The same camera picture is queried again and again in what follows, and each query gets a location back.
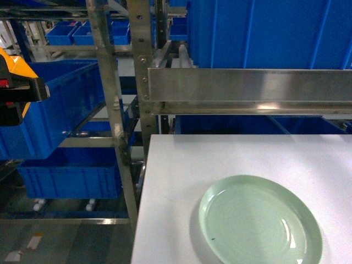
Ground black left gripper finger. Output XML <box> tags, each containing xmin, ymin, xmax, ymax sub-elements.
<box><xmin>0</xmin><ymin>59</ymin><xmax>51</xmax><ymax>127</ymax></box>

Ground blue bin on left rack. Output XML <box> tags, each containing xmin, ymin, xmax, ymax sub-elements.
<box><xmin>1</xmin><ymin>59</ymin><xmax>105</xmax><ymax>160</ymax></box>

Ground lower blue crate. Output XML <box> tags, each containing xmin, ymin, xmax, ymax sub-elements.
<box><xmin>17</xmin><ymin>148</ymin><xmax>122</xmax><ymax>199</ymax></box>

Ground blue bin under shelf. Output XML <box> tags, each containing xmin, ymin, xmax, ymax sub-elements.
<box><xmin>174</xmin><ymin>115</ymin><xmax>349</xmax><ymax>135</ymax></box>

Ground large blue plastic bin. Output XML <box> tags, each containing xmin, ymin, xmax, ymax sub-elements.
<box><xmin>187</xmin><ymin>1</ymin><xmax>351</xmax><ymax>70</ymax></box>

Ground pale green glass plate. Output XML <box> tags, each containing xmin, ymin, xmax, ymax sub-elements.
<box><xmin>198</xmin><ymin>175</ymin><xmax>323</xmax><ymax>263</ymax></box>

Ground steel rack upright post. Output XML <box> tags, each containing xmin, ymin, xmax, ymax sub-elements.
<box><xmin>127</xmin><ymin>0</ymin><xmax>157</xmax><ymax>157</ymax></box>

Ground stainless steel shelf rail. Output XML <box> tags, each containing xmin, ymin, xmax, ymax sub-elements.
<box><xmin>148</xmin><ymin>68</ymin><xmax>351</xmax><ymax>115</ymax></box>

